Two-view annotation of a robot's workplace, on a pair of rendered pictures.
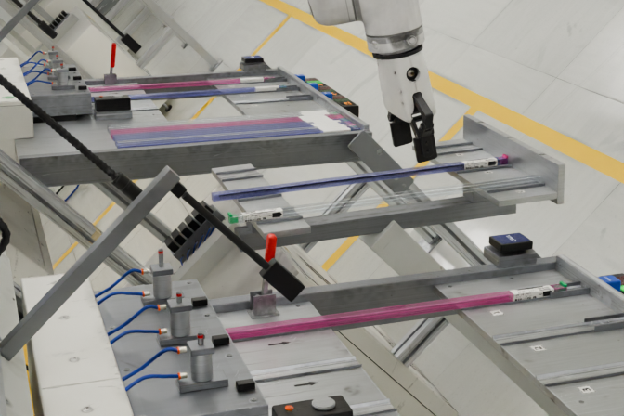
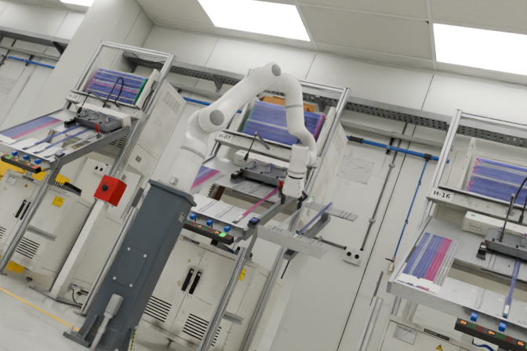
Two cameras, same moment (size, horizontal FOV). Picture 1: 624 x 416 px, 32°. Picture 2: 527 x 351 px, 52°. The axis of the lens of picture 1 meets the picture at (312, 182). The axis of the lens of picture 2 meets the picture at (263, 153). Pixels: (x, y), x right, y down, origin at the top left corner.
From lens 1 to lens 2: 3.88 m
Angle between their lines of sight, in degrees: 121
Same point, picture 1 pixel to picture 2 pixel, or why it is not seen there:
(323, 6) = not seen: hidden behind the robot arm
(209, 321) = (270, 175)
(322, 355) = (257, 192)
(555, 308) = (230, 218)
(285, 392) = (252, 185)
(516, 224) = not seen: outside the picture
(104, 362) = (265, 161)
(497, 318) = (238, 211)
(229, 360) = (255, 171)
